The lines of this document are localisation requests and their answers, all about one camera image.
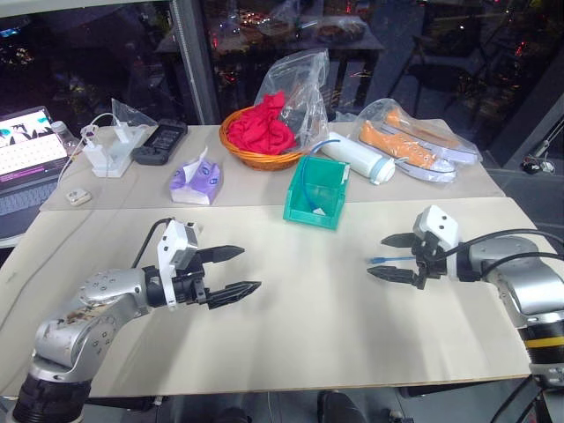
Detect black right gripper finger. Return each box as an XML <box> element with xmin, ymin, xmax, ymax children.
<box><xmin>380</xmin><ymin>233</ymin><xmax>418</xmax><ymax>249</ymax></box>
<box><xmin>367</xmin><ymin>264</ymin><xmax>420</xmax><ymax>286</ymax></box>

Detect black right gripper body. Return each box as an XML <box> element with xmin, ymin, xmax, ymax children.
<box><xmin>411</xmin><ymin>232</ymin><xmax>450</xmax><ymax>291</ymax></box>

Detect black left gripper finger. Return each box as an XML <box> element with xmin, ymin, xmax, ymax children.
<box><xmin>205</xmin><ymin>279</ymin><xmax>263</xmax><ymax>310</ymax></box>
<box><xmin>196</xmin><ymin>244</ymin><xmax>247</xmax><ymax>268</ymax></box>

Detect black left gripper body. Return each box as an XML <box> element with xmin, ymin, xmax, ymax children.
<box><xmin>172</xmin><ymin>250</ymin><xmax>213</xmax><ymax>309</ymax></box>

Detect purple tissue pack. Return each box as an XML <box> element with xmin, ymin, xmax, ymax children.
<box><xmin>168</xmin><ymin>146</ymin><xmax>224</xmax><ymax>207</ymax></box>

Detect green plastic bin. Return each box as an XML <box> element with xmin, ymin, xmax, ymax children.
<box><xmin>282</xmin><ymin>154</ymin><xmax>352</xmax><ymax>232</ymax></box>

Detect orange canvas sneaker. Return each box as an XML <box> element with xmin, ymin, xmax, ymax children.
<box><xmin>384</xmin><ymin>109</ymin><xmax>480</xmax><ymax>165</ymax></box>
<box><xmin>358</xmin><ymin>120</ymin><xmax>458</xmax><ymax>182</ymax></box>

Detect white insulated bottle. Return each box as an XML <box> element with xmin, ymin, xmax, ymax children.
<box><xmin>320</xmin><ymin>131</ymin><xmax>397</xmax><ymax>187</ymax></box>

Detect orange wicker basket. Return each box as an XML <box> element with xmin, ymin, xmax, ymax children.
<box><xmin>219</xmin><ymin>107</ymin><xmax>310</xmax><ymax>171</ymax></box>

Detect black handheld device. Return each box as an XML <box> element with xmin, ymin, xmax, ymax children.
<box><xmin>132</xmin><ymin>118</ymin><xmax>189</xmax><ymax>167</ymax></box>

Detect red cloth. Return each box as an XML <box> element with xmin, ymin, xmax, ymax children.
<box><xmin>226</xmin><ymin>91</ymin><xmax>297</xmax><ymax>156</ymax></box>

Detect orange shoes in bag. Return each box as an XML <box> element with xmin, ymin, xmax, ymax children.
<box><xmin>336</xmin><ymin>98</ymin><xmax>484</xmax><ymax>183</ymax></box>

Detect small keys and fobs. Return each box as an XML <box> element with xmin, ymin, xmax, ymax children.
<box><xmin>518</xmin><ymin>152</ymin><xmax>557</xmax><ymax>174</ymax></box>

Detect dark rounded shape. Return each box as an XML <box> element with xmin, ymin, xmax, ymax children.
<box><xmin>317</xmin><ymin>389</ymin><xmax>367</xmax><ymax>423</ymax></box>

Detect white charger power strip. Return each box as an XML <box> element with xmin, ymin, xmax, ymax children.
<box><xmin>82</xmin><ymin>122</ymin><xmax>149</xmax><ymax>179</ymax></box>

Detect small clear plastic bag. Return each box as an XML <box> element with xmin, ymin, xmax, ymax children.
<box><xmin>110</xmin><ymin>97</ymin><xmax>160</xmax><ymax>134</ymax></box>

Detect dark background chair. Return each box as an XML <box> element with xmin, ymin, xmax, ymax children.
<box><xmin>387</xmin><ymin>33</ymin><xmax>490</xmax><ymax>111</ymax></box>

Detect clear plastic bag dark contents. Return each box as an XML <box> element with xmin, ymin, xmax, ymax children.
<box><xmin>254</xmin><ymin>48</ymin><xmax>332</xmax><ymax>154</ymax></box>

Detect clear plastic water bottle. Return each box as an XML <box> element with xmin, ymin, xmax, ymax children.
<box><xmin>49</xmin><ymin>121</ymin><xmax>83</xmax><ymax>159</ymax></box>

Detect open laptop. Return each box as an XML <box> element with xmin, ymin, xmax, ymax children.
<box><xmin>0</xmin><ymin>105</ymin><xmax>72</xmax><ymax>241</ymax></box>

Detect black background table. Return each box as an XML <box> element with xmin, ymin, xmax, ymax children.
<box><xmin>154</xmin><ymin>15</ymin><xmax>385</xmax><ymax>56</ymax></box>

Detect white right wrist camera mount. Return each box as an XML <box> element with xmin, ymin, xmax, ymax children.
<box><xmin>412</xmin><ymin>204</ymin><xmax>462</xmax><ymax>279</ymax></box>

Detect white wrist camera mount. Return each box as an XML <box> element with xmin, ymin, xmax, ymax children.
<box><xmin>412</xmin><ymin>204</ymin><xmax>462</xmax><ymax>279</ymax></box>
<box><xmin>156</xmin><ymin>218</ymin><xmax>205</xmax><ymax>312</ymax></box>

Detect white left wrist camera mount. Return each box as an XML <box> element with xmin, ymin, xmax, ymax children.
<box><xmin>156</xmin><ymin>218</ymin><xmax>205</xmax><ymax>312</ymax></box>

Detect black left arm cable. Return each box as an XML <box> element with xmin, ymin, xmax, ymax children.
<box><xmin>130</xmin><ymin>217</ymin><xmax>174</xmax><ymax>270</ymax></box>

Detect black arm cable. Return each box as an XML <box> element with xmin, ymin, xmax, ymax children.
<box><xmin>130</xmin><ymin>217</ymin><xmax>174</xmax><ymax>270</ymax></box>
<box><xmin>433</xmin><ymin>228</ymin><xmax>564</xmax><ymax>277</ymax></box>

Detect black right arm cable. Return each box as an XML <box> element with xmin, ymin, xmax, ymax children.
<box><xmin>433</xmin><ymin>228</ymin><xmax>564</xmax><ymax>277</ymax></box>

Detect white charging cable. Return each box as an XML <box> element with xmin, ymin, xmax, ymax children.
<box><xmin>56</xmin><ymin>113</ymin><xmax>121</xmax><ymax>196</ymax></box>

